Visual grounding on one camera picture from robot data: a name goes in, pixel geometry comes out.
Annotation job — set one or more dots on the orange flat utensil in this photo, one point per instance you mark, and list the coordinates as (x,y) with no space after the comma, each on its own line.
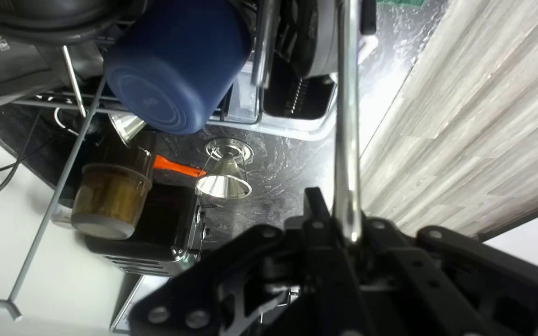
(177,167)

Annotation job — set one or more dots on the amber glass jar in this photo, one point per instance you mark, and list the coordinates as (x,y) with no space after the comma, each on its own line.
(112,198)

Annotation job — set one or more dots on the clear drinking glass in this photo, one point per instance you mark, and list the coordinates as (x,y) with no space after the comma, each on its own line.
(229,150)

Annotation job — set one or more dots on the dark jar with lid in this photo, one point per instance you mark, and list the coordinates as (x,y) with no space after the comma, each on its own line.
(164,230)

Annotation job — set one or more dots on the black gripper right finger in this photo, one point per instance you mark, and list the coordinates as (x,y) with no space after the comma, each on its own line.
(444,281)

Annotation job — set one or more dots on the dark blue cup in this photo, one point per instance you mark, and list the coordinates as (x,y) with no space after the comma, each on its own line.
(177,68)

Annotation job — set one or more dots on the metal cone dripper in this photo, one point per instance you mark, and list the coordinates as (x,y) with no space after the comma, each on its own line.
(127,127)

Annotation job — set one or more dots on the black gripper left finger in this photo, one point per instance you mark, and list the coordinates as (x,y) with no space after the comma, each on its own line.
(319,281)

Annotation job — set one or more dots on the metal funnel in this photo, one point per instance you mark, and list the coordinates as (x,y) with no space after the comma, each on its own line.
(224,187)

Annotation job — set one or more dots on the silver butter knife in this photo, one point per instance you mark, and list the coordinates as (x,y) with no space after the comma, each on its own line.
(349,124)

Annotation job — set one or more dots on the green yellow sponge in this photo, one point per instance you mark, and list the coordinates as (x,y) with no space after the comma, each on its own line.
(403,2)

